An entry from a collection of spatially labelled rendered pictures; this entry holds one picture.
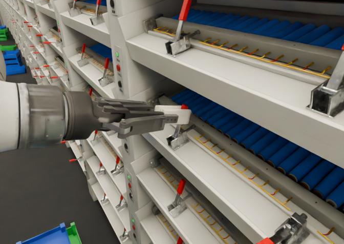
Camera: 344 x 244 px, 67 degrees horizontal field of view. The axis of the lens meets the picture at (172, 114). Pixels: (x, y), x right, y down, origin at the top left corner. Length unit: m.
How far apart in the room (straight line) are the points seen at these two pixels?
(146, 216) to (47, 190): 1.12
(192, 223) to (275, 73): 0.41
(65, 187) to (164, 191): 1.27
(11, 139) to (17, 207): 1.54
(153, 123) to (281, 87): 0.21
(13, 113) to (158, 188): 0.46
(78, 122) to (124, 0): 0.31
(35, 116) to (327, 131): 0.33
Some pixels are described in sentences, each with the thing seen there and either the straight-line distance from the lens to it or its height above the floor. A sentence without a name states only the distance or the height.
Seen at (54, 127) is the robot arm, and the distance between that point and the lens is 0.38.
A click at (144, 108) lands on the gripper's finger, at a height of 1.00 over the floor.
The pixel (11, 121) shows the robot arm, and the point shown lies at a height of 1.06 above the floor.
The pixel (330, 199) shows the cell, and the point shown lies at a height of 0.94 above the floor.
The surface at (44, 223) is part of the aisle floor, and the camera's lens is 1.73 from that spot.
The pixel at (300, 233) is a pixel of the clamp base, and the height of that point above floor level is 0.92.
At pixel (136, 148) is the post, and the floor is 0.79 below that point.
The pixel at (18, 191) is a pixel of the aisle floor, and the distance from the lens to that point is 2.01.
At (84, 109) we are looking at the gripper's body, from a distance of 0.39.
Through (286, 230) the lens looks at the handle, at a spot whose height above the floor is 0.92.
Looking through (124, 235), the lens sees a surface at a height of 0.15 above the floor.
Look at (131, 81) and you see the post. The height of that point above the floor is 0.99.
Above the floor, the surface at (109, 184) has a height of 0.33.
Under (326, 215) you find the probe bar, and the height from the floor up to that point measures 0.94.
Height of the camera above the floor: 1.20
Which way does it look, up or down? 27 degrees down
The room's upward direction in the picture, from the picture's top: straight up
